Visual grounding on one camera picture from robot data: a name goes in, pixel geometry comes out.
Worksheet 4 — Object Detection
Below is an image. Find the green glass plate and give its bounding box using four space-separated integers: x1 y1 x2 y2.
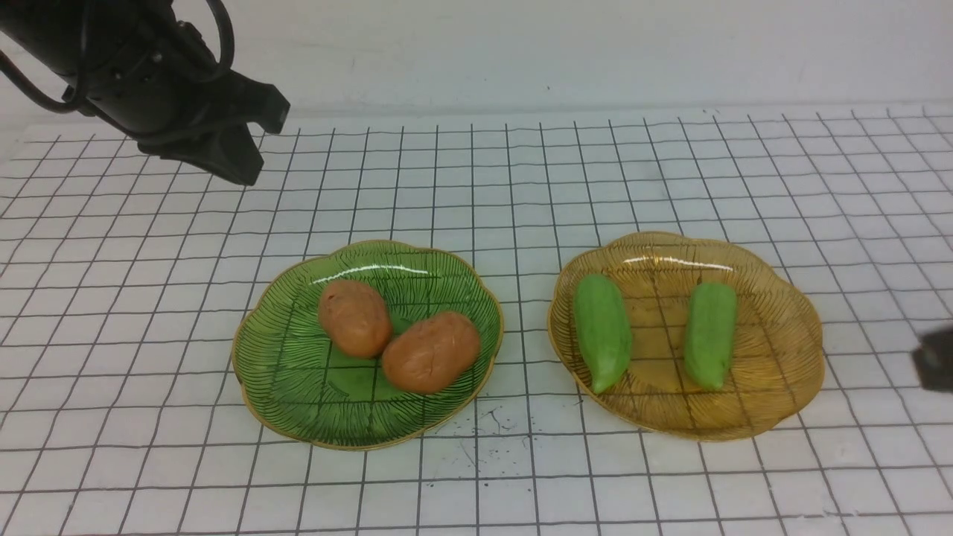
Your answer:
231 240 504 450

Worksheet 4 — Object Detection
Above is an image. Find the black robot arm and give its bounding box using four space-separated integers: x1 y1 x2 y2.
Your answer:
2 1 290 187

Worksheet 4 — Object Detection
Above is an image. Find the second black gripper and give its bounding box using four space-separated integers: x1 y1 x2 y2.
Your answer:
913 327 952 393

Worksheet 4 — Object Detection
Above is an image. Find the green cucumber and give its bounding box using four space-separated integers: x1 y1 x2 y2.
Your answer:
683 282 738 391
574 272 634 394

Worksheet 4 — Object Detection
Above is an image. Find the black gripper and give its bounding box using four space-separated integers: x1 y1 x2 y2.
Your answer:
82 22 290 186

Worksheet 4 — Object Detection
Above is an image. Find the orange potato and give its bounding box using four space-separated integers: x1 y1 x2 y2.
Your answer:
381 310 481 395
317 279 394 360

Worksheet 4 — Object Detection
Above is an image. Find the amber glass plate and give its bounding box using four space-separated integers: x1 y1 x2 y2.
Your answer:
547 232 825 441

